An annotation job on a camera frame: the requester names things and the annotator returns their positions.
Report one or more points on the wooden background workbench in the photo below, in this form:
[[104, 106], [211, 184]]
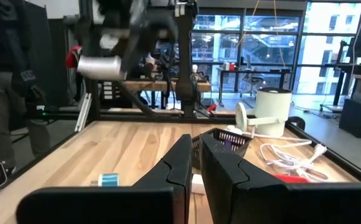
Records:
[[155, 85]]

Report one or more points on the black aluminium table frame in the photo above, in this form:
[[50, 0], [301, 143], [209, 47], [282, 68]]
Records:
[[121, 117]]

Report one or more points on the black mesh plastic basket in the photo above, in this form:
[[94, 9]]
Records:
[[230, 140]]

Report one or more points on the dark blue mini stapler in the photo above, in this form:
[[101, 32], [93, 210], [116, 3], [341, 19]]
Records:
[[227, 143]]

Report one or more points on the blue white charger cube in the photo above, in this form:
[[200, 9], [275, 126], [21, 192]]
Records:
[[109, 180]]

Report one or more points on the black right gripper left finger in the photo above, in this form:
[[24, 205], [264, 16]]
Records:
[[121, 208]]

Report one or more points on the white cylinder appliance black rim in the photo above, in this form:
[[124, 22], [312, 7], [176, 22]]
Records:
[[274, 109]]

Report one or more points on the black computer tower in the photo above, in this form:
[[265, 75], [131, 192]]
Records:
[[354, 118]]

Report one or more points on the white round desk lamp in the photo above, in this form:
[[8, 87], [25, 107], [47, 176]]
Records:
[[241, 116]]

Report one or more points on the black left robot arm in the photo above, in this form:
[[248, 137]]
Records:
[[186, 77]]

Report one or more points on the black clamp hook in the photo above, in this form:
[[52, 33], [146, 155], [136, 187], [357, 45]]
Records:
[[298, 119]]

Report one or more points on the person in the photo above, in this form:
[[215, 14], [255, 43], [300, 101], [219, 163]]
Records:
[[0, 93]]

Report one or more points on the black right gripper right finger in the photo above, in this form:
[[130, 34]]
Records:
[[277, 205]]

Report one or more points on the silver aluminium bracket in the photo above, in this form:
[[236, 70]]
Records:
[[84, 112]]

